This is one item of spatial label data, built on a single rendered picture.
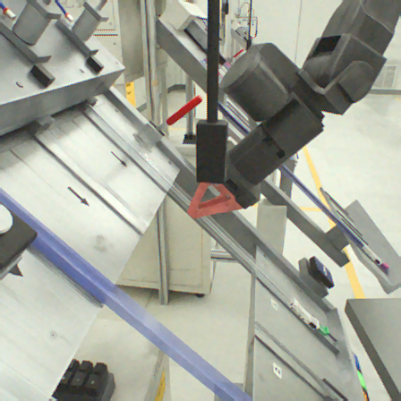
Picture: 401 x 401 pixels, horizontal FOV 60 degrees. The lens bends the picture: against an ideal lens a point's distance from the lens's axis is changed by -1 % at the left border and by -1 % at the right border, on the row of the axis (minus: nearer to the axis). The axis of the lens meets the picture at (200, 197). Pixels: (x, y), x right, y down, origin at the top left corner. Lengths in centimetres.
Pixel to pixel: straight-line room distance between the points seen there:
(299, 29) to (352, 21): 752
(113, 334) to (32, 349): 53
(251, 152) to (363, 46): 16
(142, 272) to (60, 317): 144
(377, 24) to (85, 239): 37
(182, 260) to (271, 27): 673
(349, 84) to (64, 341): 36
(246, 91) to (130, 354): 54
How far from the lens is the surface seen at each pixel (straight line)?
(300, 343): 55
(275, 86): 40
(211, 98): 25
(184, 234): 153
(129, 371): 72
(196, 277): 166
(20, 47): 37
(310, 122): 42
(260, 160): 43
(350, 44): 43
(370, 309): 93
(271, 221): 83
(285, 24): 794
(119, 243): 35
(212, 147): 25
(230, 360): 153
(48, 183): 35
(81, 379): 66
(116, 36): 137
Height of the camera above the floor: 118
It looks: 26 degrees down
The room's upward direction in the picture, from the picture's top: straight up
